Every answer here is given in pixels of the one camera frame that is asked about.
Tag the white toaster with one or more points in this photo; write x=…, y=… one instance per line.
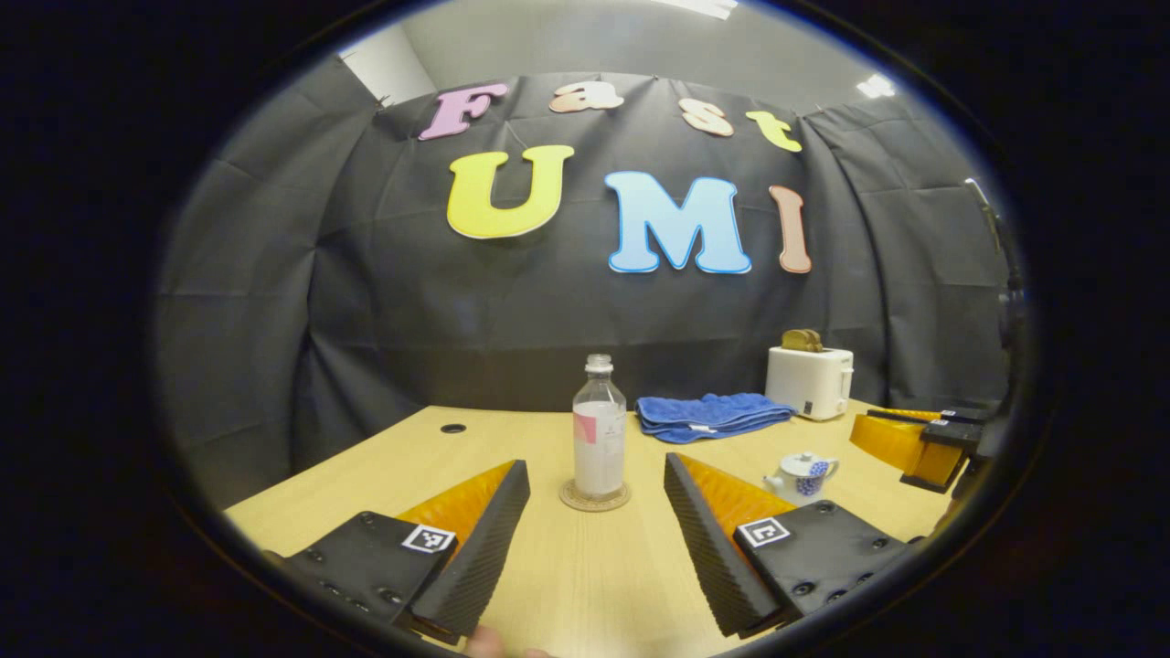
x=809, y=384

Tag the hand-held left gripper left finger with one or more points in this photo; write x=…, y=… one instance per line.
x=484, y=557

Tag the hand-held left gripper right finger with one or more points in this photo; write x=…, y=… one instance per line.
x=708, y=548

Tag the white blue-patterned teacup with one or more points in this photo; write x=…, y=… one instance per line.
x=809, y=484

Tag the folded blue towel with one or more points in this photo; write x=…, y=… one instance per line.
x=713, y=416

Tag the round brown coaster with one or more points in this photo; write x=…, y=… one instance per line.
x=594, y=504

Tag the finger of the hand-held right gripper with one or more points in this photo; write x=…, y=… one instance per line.
x=951, y=415
x=891, y=443

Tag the brown toast slice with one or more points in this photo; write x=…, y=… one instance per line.
x=813, y=340
x=793, y=342

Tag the clear plastic water bottle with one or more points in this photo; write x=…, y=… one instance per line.
x=599, y=448

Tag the ceiling light panel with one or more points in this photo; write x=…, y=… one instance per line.
x=699, y=7
x=876, y=87

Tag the black backdrop cloth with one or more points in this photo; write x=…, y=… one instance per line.
x=366, y=320

